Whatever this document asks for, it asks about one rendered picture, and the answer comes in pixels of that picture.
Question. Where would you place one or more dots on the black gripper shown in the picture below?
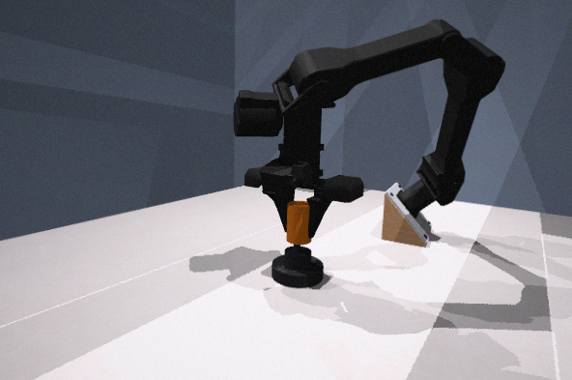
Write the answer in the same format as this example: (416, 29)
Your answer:
(338, 188)

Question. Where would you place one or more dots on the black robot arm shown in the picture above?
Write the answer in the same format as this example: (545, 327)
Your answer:
(324, 75)

